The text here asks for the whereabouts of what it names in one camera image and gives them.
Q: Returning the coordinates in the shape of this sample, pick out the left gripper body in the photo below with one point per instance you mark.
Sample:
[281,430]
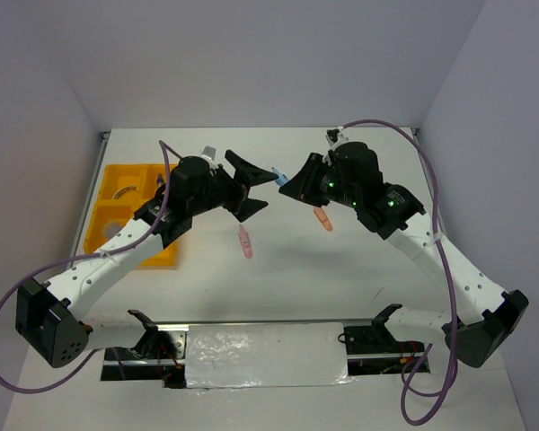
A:
[222,191]

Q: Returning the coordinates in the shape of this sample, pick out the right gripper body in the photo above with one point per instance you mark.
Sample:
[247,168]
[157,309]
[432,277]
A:
[334,189]

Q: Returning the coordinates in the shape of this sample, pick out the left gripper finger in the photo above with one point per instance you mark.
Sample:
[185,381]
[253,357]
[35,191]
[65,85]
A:
[247,174]
[248,208]

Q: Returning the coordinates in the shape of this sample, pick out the blue correction tape dispenser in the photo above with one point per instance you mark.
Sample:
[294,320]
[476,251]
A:
[281,179]

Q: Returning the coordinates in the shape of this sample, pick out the masking tape roll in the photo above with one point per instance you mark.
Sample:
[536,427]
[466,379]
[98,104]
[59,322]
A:
[123,191]

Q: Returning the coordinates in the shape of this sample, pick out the clear jar of clips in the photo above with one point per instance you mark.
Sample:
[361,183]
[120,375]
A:
[110,229]

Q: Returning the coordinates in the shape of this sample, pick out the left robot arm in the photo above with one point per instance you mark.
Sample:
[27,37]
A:
[51,316]

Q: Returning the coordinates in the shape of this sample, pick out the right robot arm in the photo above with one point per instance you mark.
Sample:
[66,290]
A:
[485,313]

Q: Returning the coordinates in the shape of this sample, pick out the pink correction tape dispenser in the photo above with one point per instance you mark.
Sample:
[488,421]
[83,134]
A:
[245,242]

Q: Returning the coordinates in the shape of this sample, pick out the orange correction tape dispenser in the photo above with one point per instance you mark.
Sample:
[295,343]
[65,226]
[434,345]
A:
[323,219]

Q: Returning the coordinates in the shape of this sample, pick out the yellow plastic organizer tray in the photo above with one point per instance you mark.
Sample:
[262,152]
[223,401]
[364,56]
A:
[117,176]

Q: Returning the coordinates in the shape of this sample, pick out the silver foil sheet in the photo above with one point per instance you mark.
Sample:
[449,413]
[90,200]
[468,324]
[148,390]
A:
[265,356]

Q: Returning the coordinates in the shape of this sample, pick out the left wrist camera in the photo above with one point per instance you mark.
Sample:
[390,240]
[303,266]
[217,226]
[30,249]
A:
[209,153]

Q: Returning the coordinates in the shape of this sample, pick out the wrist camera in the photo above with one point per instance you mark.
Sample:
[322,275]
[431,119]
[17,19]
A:
[335,137]
[209,153]

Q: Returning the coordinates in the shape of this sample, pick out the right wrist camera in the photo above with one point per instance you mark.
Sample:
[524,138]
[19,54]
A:
[335,137]

